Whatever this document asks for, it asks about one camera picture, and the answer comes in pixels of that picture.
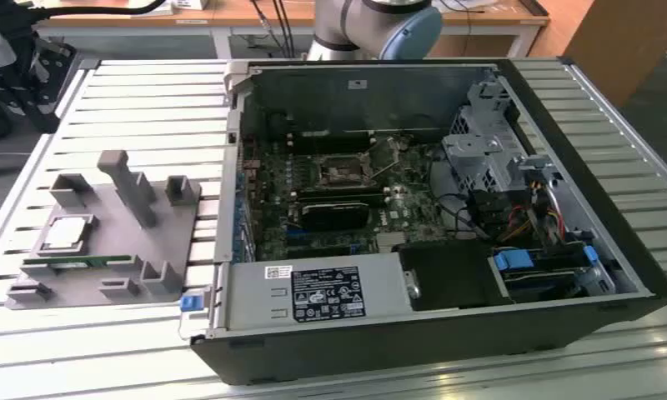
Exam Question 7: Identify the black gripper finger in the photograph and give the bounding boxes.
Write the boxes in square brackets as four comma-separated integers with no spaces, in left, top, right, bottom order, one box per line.
[9,35,80,135]

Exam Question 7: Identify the silver CPU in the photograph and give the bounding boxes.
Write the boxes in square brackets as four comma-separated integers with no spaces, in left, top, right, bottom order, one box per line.
[41,215,95,252]

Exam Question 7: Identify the CPU socket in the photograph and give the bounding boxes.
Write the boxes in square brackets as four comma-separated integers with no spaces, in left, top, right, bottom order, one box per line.
[315,153,378,188]

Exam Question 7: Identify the wooden desk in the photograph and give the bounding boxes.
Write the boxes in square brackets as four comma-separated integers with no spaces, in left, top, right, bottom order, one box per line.
[32,0,551,59]

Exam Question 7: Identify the grey parts rack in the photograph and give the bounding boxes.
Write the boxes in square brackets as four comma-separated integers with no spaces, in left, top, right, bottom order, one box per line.
[4,149,204,312]

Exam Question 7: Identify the green RAM stick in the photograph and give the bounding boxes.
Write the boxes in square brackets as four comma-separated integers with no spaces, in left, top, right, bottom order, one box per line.
[22,254,132,268]

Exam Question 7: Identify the black RAM slots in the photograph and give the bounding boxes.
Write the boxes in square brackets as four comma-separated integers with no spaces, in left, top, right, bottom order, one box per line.
[296,188,384,206]
[297,129,378,155]

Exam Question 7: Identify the black graphics card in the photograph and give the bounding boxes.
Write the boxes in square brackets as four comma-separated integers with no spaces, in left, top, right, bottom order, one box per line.
[297,201,371,233]

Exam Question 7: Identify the blue case latch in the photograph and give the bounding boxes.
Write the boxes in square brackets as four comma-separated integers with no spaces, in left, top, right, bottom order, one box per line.
[179,292,212,314]

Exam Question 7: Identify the silver power supply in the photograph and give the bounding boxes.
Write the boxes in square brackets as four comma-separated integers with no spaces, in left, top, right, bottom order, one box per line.
[221,252,416,335]

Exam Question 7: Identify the metal socket cover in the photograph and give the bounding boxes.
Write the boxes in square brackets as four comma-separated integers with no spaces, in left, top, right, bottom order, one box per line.
[366,132,419,177]

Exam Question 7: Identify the metal locking lever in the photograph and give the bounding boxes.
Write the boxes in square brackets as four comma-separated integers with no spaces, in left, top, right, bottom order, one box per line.
[378,152,411,177]

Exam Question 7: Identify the green motherboard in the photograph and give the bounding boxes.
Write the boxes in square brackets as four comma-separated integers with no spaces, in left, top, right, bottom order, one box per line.
[236,132,458,264]

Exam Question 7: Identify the small silver heatsink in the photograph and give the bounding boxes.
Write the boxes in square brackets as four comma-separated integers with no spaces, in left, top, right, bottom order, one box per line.
[376,232,408,253]

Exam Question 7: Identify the white paper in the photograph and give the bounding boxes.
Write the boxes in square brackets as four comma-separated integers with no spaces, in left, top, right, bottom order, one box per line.
[438,0,498,12]

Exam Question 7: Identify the silver drive cage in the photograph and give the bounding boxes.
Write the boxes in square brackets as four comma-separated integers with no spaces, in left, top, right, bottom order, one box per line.
[440,79,555,202]

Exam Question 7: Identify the black fan shroud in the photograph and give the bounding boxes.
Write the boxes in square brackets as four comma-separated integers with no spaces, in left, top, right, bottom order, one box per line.
[396,240,516,313]

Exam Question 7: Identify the black PC case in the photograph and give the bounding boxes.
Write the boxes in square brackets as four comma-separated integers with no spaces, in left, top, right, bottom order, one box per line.
[188,57,667,387]

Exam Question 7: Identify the blue disk carrier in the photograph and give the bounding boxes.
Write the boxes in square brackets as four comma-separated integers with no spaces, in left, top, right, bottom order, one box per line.
[491,247,536,273]

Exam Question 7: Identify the wooden cabinet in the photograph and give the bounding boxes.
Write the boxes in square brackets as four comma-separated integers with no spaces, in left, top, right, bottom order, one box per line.
[560,0,667,108]

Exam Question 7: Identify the thick black cable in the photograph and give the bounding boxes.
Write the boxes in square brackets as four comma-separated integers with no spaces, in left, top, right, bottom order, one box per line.
[25,0,165,23]

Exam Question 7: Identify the hanging black cables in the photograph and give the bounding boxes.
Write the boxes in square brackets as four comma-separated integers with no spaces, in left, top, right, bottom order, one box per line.
[253,0,300,58]

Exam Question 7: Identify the black wire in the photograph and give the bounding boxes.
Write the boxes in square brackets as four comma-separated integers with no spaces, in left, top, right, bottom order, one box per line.
[430,192,480,235]

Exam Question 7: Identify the yellow red wire bundle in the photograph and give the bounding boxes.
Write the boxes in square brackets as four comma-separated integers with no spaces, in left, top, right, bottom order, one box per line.
[498,177,570,243]

